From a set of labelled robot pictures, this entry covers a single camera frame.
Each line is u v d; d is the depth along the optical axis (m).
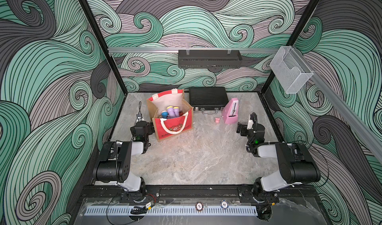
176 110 0.95
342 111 0.59
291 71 0.77
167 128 0.80
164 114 0.98
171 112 0.92
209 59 0.96
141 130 0.71
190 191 0.75
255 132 0.71
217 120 1.01
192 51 0.94
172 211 0.73
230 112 0.95
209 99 1.12
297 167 0.45
